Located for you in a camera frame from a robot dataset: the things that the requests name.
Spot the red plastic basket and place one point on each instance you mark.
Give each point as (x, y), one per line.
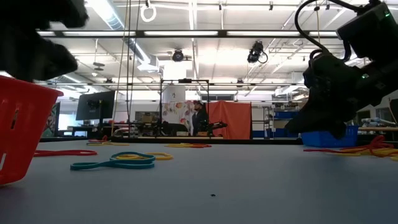
(28, 124)

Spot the round black ceiling lamp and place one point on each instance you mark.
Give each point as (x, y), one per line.
(178, 56)

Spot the colourful patterned painting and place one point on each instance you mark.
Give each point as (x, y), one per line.
(53, 121)

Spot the black ceiling camera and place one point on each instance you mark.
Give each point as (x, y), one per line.
(255, 49)

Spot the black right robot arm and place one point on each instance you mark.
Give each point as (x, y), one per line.
(367, 31)

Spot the blue plastic basket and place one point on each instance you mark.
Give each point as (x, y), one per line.
(317, 140)

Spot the grey rolls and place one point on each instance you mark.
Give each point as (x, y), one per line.
(377, 121)

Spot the black metal frame stand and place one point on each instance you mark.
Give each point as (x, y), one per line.
(185, 80)

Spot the black computer monitor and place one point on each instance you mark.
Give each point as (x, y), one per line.
(94, 105)

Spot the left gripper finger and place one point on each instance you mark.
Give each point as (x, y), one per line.
(34, 56)
(62, 12)

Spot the wooden background table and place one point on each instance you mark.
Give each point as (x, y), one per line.
(379, 128)

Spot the black background robot arm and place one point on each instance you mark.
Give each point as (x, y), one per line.
(217, 125)

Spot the white shelving unit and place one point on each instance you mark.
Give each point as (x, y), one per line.
(258, 123)

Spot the teal rubber band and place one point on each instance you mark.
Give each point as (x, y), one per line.
(74, 167)
(133, 153)

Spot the orange hanging cloth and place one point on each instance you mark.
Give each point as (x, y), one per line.
(233, 119)

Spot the person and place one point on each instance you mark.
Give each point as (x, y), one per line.
(200, 119)

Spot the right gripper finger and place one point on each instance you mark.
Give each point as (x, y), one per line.
(311, 118)
(337, 130)

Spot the blue storage bins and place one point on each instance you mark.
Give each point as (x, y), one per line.
(284, 115)

